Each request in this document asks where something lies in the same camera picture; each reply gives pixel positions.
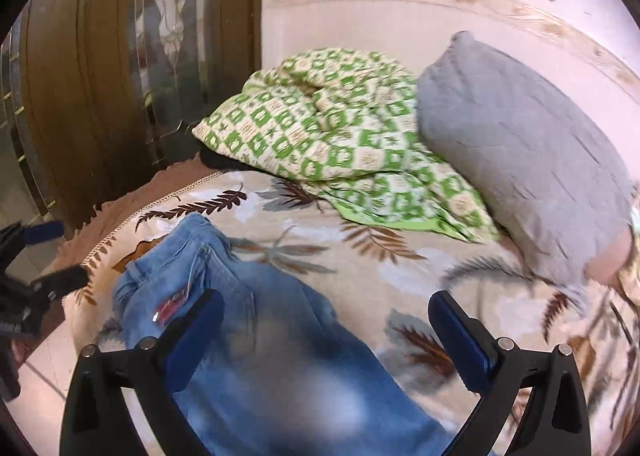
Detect grey pillow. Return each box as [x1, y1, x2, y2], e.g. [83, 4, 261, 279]
[418, 32, 632, 284]

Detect beige leaf print bedspread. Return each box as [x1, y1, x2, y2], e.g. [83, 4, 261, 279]
[56, 161, 639, 455]

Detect light blue denim jeans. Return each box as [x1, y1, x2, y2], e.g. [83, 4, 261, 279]
[113, 215, 477, 455]

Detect green white patterned blanket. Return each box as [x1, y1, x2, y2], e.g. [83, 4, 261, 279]
[192, 48, 498, 243]

